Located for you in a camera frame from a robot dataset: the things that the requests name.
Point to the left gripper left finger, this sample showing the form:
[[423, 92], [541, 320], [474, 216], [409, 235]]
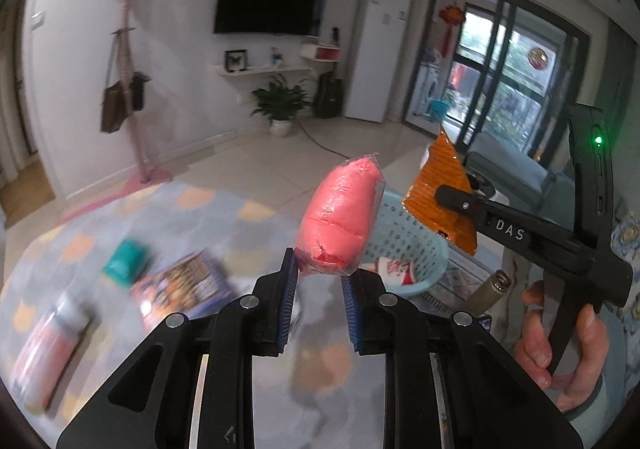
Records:
[[192, 370]]

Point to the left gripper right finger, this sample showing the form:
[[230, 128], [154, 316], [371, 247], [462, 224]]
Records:
[[448, 382]]

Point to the orange crinkled snack bag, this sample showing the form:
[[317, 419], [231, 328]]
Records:
[[438, 193]]

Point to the pink bread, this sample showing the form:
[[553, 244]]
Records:
[[338, 221]]

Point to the gold cylindrical thermos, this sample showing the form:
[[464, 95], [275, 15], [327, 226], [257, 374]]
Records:
[[488, 293]]

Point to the scale pattern tablecloth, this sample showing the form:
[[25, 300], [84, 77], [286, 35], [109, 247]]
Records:
[[176, 247]]

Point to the colourful snack packet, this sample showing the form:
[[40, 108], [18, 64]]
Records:
[[196, 285]]

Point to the teal sofa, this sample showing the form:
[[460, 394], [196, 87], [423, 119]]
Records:
[[528, 186]]

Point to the red white package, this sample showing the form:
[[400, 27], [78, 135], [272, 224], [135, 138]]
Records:
[[396, 272]]

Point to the light blue laundry basket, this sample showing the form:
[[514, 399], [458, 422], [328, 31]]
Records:
[[398, 235]]

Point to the teal small box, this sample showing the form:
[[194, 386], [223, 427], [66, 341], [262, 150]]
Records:
[[127, 262]]

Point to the pink white bottle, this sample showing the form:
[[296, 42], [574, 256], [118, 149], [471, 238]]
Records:
[[46, 353]]

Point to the blue bucket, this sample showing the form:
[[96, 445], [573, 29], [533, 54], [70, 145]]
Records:
[[438, 110]]

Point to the white washing machine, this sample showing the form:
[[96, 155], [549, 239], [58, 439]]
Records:
[[426, 89]]

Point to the red chinese knot ornament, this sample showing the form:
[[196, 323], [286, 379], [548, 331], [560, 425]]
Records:
[[453, 16]]

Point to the brown hanging handbag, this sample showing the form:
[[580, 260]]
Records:
[[113, 106]]

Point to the potted green plant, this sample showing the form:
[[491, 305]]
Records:
[[280, 102]]

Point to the black guitar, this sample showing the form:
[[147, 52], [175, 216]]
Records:
[[329, 97]]

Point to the white refrigerator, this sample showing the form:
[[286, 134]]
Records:
[[378, 51]]

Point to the white red shelf box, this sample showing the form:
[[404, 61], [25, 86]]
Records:
[[320, 53]]

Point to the framed butterfly picture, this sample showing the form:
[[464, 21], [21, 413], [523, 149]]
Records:
[[235, 61]]

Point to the pink coat stand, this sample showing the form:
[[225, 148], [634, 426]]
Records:
[[147, 173]]

